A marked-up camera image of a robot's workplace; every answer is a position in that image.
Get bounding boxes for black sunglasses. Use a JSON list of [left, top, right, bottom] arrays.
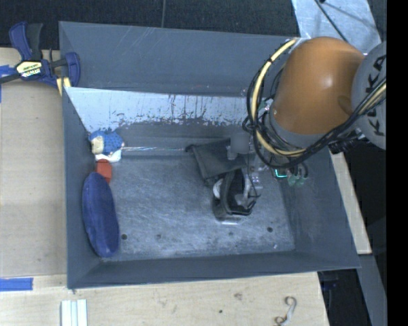
[[211, 168, 261, 222]]

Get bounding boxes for pale grey cylinder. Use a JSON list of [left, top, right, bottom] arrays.
[[226, 132, 251, 160]]

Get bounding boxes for dark grey cloth pouch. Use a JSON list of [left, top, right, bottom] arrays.
[[185, 140, 250, 187]]

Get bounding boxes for grey metal bin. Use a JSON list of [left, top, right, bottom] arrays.
[[57, 20, 363, 290]]

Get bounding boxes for small metal hook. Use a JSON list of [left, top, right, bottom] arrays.
[[274, 295, 299, 326]]

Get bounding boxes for small red block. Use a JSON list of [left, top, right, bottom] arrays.
[[95, 158, 114, 183]]

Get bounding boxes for blue and white toy figure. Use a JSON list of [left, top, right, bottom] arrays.
[[88, 129, 126, 164]]

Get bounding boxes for blue oval cushion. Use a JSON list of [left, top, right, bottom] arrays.
[[81, 171, 121, 259]]

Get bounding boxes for pale wood flat board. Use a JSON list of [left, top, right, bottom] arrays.
[[0, 82, 69, 278]]

